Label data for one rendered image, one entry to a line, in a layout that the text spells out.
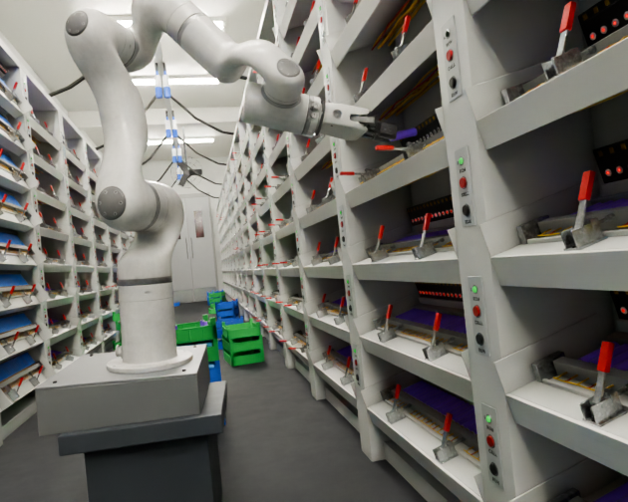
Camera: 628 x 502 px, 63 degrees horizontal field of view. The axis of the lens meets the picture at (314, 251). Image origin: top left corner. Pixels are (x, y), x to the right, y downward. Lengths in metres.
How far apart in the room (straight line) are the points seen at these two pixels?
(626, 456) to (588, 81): 0.40
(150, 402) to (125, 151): 0.54
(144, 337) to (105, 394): 0.14
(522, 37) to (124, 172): 0.80
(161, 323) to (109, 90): 0.53
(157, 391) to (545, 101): 0.88
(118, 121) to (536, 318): 0.93
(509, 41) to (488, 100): 0.10
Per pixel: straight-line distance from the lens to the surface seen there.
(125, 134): 1.23
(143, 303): 1.18
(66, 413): 1.18
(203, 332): 1.95
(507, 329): 0.80
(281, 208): 2.82
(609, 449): 0.68
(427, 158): 0.96
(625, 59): 0.60
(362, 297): 1.44
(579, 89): 0.65
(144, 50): 1.36
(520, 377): 0.82
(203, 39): 1.18
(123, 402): 1.15
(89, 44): 1.26
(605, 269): 0.62
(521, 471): 0.86
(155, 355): 1.20
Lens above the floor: 0.57
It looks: 1 degrees up
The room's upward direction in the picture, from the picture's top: 6 degrees counter-clockwise
